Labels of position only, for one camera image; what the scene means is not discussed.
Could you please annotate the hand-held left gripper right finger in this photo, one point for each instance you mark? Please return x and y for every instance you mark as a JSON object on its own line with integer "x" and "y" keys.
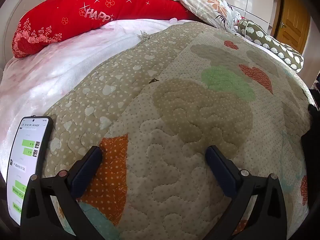
{"x": 220, "y": 170}

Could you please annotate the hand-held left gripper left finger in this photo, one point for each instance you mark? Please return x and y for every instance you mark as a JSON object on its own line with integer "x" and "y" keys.
{"x": 85, "y": 171}

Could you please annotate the black pants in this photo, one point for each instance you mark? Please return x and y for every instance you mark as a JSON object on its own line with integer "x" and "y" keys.
{"x": 312, "y": 130}

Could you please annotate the black smartphone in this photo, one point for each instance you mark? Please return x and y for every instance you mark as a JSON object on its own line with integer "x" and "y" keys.
{"x": 27, "y": 155}

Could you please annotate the quilted patchwork bed cover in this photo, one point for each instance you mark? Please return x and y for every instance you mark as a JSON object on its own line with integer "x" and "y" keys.
{"x": 175, "y": 120}

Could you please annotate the white pink fleece blanket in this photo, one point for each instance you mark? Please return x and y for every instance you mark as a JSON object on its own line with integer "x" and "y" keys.
{"x": 62, "y": 67}

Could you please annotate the green pillow with white pattern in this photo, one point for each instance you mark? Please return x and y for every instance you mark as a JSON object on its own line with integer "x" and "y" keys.
{"x": 272, "y": 45}

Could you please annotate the red embroidered pillow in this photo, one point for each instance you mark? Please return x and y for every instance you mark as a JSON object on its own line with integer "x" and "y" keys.
{"x": 75, "y": 10}

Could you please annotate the floral print pillow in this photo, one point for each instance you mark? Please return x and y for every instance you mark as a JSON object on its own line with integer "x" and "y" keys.
{"x": 207, "y": 5}

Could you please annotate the wooden door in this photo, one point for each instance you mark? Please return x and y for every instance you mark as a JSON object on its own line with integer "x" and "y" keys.
{"x": 292, "y": 17}

